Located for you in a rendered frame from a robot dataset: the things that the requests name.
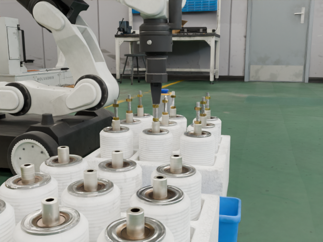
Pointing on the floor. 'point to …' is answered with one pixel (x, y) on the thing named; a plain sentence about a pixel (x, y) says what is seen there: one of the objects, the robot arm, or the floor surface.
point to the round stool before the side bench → (133, 67)
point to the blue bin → (229, 218)
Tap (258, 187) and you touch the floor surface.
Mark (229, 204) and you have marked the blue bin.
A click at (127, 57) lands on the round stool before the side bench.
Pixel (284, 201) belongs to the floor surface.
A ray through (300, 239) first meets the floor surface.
